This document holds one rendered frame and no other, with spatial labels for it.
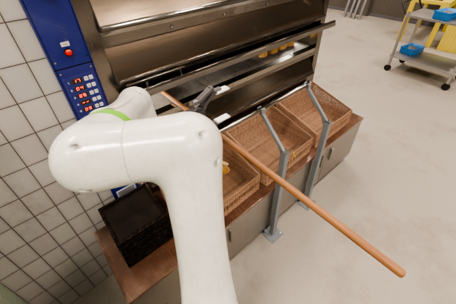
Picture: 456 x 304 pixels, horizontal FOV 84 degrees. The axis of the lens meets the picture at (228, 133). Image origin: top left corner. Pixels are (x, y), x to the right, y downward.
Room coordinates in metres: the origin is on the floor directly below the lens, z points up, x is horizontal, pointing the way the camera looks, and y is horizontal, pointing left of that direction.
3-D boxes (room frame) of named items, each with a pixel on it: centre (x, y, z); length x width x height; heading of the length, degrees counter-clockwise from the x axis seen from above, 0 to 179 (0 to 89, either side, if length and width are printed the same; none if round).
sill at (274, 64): (1.76, -0.12, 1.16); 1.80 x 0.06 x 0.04; 130
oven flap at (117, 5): (1.74, -0.13, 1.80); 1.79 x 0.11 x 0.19; 130
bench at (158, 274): (1.45, -0.23, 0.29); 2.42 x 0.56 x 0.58; 130
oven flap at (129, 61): (1.74, -0.13, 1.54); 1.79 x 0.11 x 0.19; 130
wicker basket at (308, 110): (1.94, -0.79, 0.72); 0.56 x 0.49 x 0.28; 130
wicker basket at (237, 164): (1.17, 0.15, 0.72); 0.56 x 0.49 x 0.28; 132
